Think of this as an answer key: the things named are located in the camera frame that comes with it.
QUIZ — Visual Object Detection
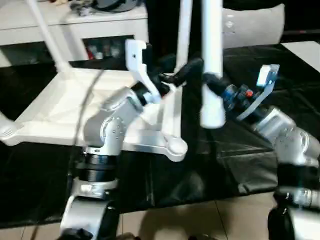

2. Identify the grey bag with black trim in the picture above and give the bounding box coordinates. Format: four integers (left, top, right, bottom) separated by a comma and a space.
96, 0, 141, 13

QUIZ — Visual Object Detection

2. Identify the black work mat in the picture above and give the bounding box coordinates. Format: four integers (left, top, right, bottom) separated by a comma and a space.
0, 43, 320, 222

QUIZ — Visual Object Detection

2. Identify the black tangled item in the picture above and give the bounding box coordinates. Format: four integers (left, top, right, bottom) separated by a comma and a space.
71, 0, 95, 17

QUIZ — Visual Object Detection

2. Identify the black furniture with yellow label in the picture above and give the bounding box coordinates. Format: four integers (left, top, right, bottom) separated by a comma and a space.
146, 0, 208, 63

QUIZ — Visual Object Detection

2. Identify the white glass-door cabinet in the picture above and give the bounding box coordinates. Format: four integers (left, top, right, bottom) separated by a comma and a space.
0, 3, 150, 68

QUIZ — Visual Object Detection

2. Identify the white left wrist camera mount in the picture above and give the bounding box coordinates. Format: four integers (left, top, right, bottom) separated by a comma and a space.
124, 39, 162, 104

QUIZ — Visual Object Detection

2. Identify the grey cushion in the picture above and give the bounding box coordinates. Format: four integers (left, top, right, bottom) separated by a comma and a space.
221, 3, 286, 50

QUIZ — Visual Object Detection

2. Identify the white flat board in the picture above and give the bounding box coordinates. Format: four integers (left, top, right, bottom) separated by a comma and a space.
281, 40, 320, 67

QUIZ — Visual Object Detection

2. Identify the white plastic table top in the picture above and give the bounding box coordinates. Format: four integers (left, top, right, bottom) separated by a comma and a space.
0, 67, 188, 163

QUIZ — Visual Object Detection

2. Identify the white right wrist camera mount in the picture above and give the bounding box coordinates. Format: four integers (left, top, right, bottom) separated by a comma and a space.
236, 64, 281, 121

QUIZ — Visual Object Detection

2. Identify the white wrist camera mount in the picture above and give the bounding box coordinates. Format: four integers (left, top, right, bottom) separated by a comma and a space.
124, 39, 162, 104
236, 64, 281, 121

